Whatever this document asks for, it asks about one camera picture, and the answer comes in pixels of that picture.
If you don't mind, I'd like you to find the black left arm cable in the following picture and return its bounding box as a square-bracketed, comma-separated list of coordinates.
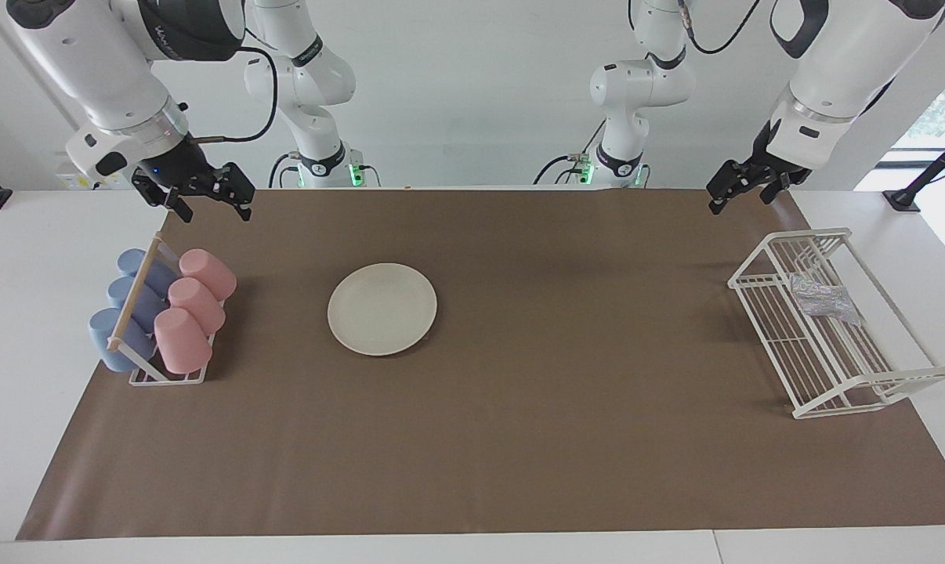
[675, 0, 760, 56]

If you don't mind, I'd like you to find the pink plastic cup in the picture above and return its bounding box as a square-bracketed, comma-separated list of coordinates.
[168, 277, 226, 335]
[179, 248, 237, 302]
[154, 307, 213, 374]

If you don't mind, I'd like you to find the cream round plate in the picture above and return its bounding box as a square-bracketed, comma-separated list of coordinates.
[328, 262, 439, 357]

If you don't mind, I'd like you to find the blue plastic cup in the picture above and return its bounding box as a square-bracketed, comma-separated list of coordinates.
[89, 308, 158, 373]
[117, 248, 179, 297]
[107, 276, 168, 330]

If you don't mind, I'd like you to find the white wall socket box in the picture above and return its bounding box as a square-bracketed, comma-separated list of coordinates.
[55, 153, 139, 191]

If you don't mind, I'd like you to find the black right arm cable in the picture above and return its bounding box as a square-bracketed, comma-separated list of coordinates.
[186, 45, 278, 145]

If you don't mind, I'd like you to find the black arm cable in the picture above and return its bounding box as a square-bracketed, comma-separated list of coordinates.
[675, 0, 760, 56]
[186, 45, 278, 145]

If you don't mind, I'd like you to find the white wire dish rack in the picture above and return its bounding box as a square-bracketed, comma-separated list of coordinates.
[727, 228, 945, 420]

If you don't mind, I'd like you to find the black base cable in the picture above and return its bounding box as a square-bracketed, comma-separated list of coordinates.
[533, 154, 581, 186]
[268, 152, 299, 189]

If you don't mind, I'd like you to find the brown table mat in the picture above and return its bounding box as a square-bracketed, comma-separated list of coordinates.
[16, 188, 945, 541]

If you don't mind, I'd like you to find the white cup rack wooden bar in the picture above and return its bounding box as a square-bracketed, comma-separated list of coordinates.
[107, 232, 224, 386]

